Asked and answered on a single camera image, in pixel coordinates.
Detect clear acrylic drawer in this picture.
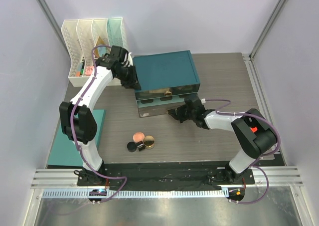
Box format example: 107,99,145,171
135,84,200,100
137,93,198,118

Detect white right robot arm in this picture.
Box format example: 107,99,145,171
167,95,281,184

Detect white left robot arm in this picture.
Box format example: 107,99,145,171
59,45,141,186

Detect triangular gold teal card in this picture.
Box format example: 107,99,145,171
94,36,110,59

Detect pink eraser block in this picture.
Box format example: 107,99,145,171
84,66,94,76

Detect teal drawer cabinet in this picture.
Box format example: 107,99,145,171
133,50,200,92

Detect white perforated file organizer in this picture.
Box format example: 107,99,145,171
61,17,129,87

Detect gold round compact jar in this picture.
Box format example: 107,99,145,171
144,136,155,149

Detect orange green markers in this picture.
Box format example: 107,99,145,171
75,59,85,77

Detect small black jar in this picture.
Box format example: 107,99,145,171
136,141,146,151

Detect black round lid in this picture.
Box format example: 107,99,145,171
127,141,137,153

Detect orange cube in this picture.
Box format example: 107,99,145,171
250,120,258,133

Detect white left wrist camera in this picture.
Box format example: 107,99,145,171
123,52,133,66

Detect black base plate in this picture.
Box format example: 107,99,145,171
74,161,255,191

